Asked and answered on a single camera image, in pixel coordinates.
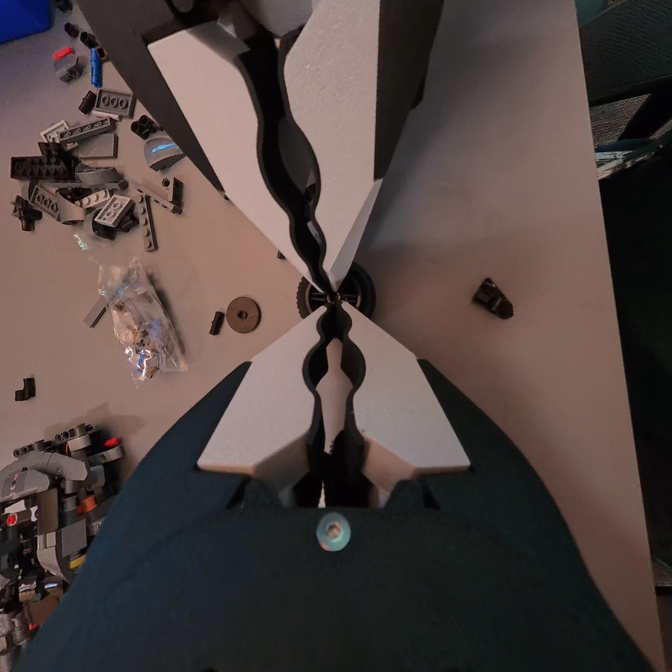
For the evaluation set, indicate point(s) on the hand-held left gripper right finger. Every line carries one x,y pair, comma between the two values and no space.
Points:
409,420

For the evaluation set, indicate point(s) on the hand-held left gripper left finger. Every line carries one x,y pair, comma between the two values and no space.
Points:
257,420

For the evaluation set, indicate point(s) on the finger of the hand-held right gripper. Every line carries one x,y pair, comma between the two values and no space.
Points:
346,105
210,115

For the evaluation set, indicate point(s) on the black spoked toy wheel rim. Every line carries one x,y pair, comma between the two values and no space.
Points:
349,298

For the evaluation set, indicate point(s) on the black rubber toy tire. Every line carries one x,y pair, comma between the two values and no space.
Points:
367,283

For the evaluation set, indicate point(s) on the grey toy car model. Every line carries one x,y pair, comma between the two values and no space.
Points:
47,498

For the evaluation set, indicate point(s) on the grey curved dome brick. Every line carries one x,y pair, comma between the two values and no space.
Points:
162,155

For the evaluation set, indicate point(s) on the black double connector brick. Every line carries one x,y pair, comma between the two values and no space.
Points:
145,126

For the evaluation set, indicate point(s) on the grey plate with round holes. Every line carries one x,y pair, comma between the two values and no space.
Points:
113,103

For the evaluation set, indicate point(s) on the black round toy disc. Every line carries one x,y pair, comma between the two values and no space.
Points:
236,323

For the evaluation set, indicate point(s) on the short black pin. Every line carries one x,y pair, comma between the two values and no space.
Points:
216,324

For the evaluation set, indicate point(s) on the blue pin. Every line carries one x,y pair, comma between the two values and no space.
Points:
96,68

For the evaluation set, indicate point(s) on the black wedge brick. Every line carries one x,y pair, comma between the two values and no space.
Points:
493,299

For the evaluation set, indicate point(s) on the clear bag of small parts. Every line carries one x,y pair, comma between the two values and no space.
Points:
141,325

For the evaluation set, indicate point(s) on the grey brick with red pin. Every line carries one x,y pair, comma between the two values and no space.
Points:
68,65

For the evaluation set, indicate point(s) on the pile of grey toy bricks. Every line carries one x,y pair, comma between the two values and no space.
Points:
47,173

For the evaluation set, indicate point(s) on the flat grey tile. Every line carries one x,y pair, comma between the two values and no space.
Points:
94,315

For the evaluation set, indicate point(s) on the blue plastic bin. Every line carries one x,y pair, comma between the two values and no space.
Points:
21,21

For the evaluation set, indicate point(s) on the teal mesh chair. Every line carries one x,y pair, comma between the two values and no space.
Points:
624,57

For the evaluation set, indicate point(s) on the black angle bracket brick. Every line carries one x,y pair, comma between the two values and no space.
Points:
25,391

